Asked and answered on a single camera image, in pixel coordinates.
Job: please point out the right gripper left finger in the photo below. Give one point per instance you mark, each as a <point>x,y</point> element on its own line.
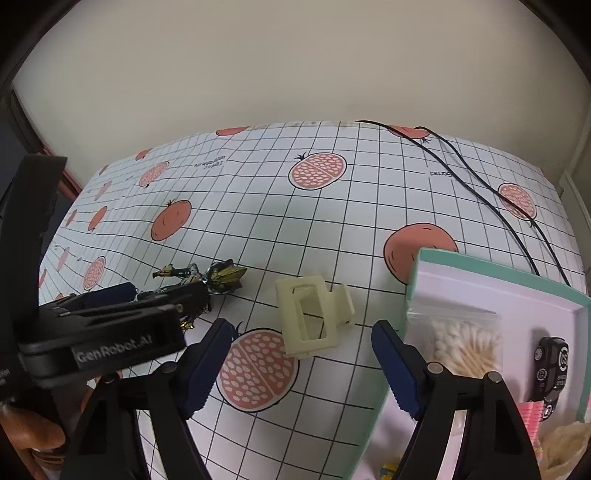
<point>182,387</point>

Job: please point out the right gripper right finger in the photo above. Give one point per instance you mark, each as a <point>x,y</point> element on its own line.
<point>415,383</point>

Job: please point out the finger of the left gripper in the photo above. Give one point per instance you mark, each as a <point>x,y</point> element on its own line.
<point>189,300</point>

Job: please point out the black gold action figure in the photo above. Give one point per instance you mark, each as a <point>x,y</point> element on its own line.
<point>221,278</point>

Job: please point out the cotton swab bag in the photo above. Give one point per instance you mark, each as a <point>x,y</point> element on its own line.
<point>466,340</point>

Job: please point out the cream hair claw clip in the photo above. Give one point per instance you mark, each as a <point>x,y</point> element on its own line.
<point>311,314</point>

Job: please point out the black toy car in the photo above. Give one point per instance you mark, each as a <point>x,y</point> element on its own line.
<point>551,359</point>

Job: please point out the cream lace cloth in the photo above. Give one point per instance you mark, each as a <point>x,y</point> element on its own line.
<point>562,449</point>

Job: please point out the red yellow snack packet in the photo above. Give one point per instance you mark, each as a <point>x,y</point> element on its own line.
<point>388,470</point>

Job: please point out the pink hair roller comb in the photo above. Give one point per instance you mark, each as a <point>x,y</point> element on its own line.
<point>531,414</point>

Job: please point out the person's left hand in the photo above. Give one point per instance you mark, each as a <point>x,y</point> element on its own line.
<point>41,437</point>

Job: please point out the green rimmed white tray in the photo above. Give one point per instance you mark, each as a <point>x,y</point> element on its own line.
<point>517,306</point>

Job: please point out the pomegranate grid tablecloth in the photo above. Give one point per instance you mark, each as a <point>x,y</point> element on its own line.
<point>347,201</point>

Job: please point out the white cutout desk shelf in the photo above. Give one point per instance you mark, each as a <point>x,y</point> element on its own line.
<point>575,208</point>

